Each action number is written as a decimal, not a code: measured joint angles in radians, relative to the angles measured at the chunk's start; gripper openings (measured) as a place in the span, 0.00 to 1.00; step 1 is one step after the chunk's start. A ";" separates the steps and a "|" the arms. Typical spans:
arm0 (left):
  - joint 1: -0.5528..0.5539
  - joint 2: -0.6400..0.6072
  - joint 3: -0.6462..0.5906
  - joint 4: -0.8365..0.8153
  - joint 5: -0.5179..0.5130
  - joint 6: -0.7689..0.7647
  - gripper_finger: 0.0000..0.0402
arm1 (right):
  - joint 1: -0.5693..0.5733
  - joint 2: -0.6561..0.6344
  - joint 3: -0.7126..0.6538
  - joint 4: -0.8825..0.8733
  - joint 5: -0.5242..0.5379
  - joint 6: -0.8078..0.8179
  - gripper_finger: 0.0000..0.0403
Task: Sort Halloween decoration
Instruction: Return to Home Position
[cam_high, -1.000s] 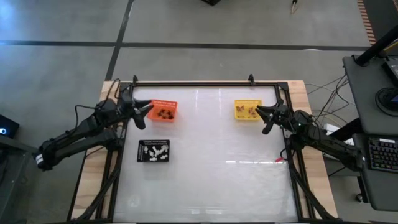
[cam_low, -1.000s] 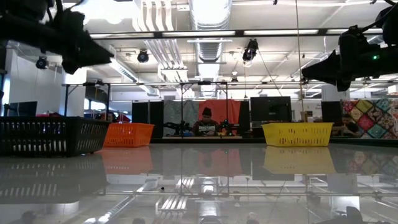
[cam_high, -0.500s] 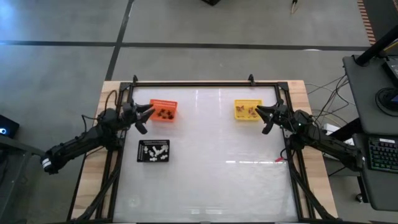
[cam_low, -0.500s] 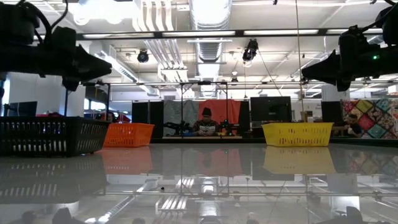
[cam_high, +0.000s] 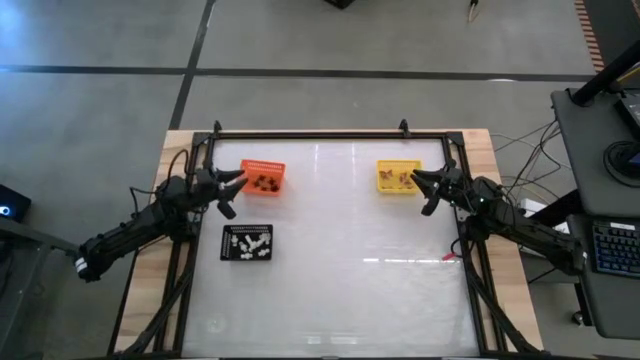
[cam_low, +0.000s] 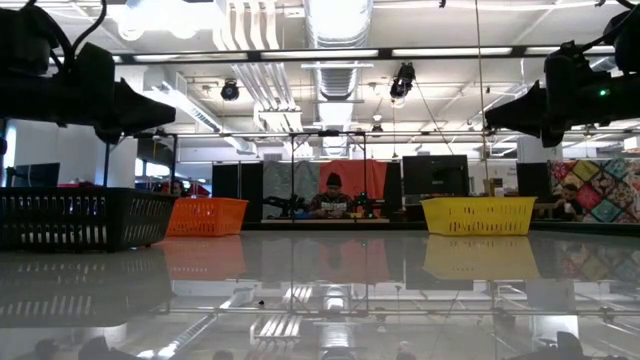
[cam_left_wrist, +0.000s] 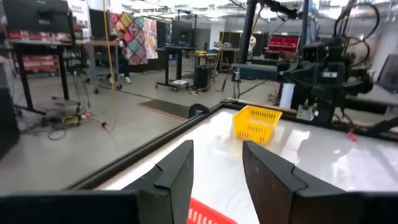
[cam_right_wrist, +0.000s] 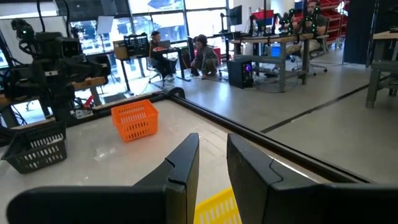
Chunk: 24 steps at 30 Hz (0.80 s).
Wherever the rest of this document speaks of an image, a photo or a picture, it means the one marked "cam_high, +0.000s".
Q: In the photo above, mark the black device with blue light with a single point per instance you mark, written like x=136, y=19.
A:
x=17, y=200

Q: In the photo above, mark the black floor object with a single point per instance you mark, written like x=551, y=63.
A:
x=340, y=3

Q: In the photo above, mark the black slotted plastic basket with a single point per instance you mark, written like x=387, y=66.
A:
x=230, y=252

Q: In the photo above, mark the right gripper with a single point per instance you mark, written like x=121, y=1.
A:
x=450, y=187

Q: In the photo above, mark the black aluminium table frame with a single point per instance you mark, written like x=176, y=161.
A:
x=325, y=135

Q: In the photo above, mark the yellow slotted plastic basket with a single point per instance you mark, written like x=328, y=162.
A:
x=385, y=165

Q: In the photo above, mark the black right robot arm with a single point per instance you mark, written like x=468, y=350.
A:
x=525, y=230

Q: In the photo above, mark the black metal stand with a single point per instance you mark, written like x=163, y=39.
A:
x=40, y=238

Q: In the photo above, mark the dark screen device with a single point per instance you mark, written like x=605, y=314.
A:
x=631, y=115

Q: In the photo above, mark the dark grey desk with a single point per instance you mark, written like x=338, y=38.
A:
x=600, y=300
x=585, y=150

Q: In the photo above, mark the orange slotted plastic basket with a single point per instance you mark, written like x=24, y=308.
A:
x=247, y=167

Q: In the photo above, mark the white box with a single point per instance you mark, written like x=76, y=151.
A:
x=530, y=205

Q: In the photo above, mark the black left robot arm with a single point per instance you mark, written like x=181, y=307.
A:
x=125, y=235

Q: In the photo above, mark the black diagonal pole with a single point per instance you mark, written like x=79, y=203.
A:
x=605, y=75

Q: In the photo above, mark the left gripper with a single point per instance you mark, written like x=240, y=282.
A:
x=205, y=187

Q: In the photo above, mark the black diagonal bar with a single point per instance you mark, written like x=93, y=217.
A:
x=560, y=207

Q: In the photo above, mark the purple witch hat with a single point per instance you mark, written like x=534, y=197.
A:
x=385, y=175
x=401, y=176
x=407, y=184

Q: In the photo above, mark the yellowish stick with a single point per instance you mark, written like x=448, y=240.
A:
x=473, y=12

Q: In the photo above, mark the black round monitor base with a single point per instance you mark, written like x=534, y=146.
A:
x=625, y=160

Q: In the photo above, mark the white plastic skeleton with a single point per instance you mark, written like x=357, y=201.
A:
x=261, y=252
x=234, y=240
x=246, y=256
x=243, y=246
x=252, y=242

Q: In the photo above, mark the black keyboard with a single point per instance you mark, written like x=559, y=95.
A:
x=617, y=250

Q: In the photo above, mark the desk castor wheel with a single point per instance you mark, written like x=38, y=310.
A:
x=578, y=318

